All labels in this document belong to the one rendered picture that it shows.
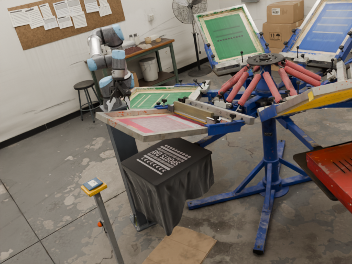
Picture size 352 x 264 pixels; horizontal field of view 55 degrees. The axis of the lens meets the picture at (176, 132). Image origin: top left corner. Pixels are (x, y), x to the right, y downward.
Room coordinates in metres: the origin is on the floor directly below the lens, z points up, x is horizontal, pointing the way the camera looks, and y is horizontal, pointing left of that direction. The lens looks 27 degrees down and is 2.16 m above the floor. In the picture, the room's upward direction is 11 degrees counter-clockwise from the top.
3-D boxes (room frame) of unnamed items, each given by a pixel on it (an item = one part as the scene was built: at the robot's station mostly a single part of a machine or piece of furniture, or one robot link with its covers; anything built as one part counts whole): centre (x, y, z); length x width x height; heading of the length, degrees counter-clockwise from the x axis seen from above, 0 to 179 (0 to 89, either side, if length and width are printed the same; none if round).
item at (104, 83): (2.58, 0.44, 1.37); 0.13 x 0.12 x 0.14; 97
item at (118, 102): (2.57, 0.45, 1.25); 0.15 x 0.15 x 0.10
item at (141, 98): (3.07, -0.01, 1.05); 1.08 x 0.61 x 0.23; 64
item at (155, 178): (2.05, 0.11, 0.95); 0.48 x 0.44 x 0.01; 124
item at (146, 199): (1.92, 0.30, 0.74); 0.45 x 0.03 x 0.43; 34
